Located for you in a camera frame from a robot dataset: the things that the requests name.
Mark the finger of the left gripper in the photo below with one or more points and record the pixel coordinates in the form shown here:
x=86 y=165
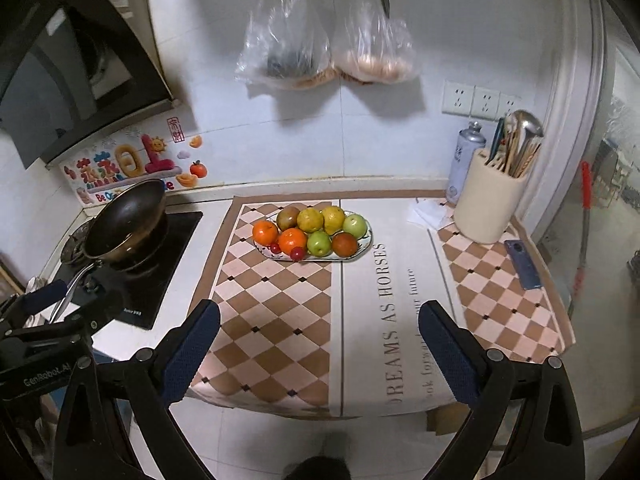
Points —
x=32 y=303

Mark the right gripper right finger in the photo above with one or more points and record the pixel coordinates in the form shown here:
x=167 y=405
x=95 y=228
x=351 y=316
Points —
x=455 y=351

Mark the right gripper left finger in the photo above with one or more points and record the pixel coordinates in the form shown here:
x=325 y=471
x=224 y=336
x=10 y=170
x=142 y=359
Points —
x=185 y=347

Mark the dark orange tangerine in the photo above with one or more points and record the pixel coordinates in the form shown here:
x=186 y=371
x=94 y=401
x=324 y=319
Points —
x=265 y=232

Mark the large orange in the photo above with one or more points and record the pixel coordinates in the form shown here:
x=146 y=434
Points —
x=292 y=238

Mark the brownish red-green apple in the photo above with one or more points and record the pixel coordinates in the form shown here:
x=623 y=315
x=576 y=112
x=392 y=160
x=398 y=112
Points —
x=287 y=218

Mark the green apple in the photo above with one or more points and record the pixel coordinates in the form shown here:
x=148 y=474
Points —
x=319 y=244
x=355 y=225

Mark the small orange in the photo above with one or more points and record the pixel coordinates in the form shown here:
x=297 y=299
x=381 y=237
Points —
x=345 y=245

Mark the yellow-green citrus fruit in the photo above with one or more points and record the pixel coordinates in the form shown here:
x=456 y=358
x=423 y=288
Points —
x=310 y=220

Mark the large yellow lemon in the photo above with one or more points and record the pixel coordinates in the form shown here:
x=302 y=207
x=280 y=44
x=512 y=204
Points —
x=333 y=219

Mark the black induction cooktop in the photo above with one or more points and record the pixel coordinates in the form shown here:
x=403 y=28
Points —
x=144 y=277

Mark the blue smartphone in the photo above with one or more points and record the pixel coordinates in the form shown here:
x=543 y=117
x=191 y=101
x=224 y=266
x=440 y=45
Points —
x=523 y=264

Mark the checkered table mat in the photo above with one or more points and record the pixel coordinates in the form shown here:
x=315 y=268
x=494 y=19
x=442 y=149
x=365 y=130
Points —
x=339 y=338

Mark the black frying pan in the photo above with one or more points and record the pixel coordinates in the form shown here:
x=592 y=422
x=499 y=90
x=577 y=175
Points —
x=118 y=231

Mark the oval floral ceramic plate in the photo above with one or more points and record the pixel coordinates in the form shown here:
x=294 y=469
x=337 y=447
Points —
x=364 y=243

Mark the white tissue paper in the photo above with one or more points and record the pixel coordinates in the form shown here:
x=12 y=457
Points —
x=430 y=213

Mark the cream utensil holder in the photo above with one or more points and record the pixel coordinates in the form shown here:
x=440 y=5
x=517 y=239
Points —
x=488 y=200

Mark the grey spray can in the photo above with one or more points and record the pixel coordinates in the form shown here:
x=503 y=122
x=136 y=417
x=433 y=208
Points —
x=469 y=140

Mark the utensils in holder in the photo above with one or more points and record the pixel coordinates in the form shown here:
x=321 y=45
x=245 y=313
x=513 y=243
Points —
x=516 y=143

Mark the black range hood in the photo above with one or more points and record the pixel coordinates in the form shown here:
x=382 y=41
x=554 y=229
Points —
x=71 y=69

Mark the plastic bag with dark contents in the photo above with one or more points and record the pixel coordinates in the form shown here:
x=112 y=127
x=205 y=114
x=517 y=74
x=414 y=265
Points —
x=286 y=47

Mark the plastic bag with eggs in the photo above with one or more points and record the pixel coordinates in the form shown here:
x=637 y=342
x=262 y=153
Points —
x=370 y=45

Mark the colourful wall sticker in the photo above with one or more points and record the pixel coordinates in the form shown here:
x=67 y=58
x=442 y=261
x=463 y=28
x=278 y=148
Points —
x=167 y=147

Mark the red handled mop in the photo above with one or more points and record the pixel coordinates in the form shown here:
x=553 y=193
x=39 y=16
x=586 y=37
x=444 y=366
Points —
x=586 y=179

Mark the white wall socket panel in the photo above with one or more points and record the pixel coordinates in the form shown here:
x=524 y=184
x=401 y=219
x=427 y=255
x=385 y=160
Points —
x=477 y=102

